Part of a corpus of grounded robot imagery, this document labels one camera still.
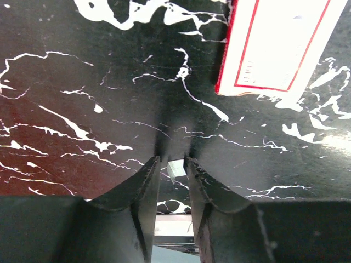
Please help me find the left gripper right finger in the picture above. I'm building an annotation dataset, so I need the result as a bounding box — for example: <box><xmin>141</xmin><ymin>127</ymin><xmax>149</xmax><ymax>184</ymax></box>
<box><xmin>184</xmin><ymin>156</ymin><xmax>350</xmax><ymax>262</ymax></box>

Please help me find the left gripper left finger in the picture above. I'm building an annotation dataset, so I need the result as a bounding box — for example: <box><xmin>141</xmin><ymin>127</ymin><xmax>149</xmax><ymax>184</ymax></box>
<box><xmin>1</xmin><ymin>157</ymin><xmax>160</xmax><ymax>262</ymax></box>

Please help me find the small silver staple strip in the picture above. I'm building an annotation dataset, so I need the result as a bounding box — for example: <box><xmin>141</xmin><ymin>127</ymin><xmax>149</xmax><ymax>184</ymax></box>
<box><xmin>167</xmin><ymin>159</ymin><xmax>186</xmax><ymax>183</ymax></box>

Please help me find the red staple box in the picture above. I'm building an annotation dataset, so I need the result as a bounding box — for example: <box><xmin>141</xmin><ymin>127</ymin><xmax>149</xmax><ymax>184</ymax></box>
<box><xmin>215</xmin><ymin>0</ymin><xmax>346</xmax><ymax>98</ymax></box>

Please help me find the black marble pattern mat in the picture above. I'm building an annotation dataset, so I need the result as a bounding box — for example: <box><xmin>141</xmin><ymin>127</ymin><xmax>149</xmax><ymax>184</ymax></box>
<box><xmin>1</xmin><ymin>1</ymin><xmax>350</xmax><ymax>214</ymax></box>

